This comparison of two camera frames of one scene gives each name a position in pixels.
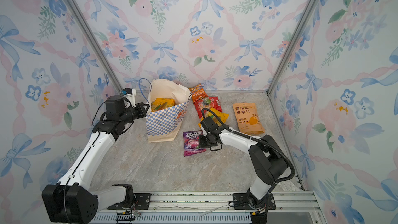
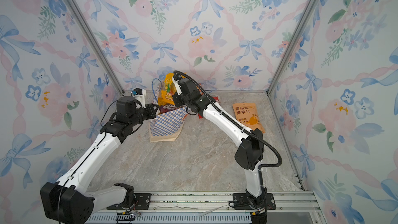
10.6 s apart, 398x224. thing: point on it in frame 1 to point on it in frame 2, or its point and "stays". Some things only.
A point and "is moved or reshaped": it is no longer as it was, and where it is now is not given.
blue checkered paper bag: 167,103 is moved or reshaped
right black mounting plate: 241,202 stays
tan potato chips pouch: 248,120 stays
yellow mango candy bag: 219,118 is moved or reshaped
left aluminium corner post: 90,29 stays
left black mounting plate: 140,201 stays
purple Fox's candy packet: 191,142 to 167,107
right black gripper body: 205,141 to 181,99
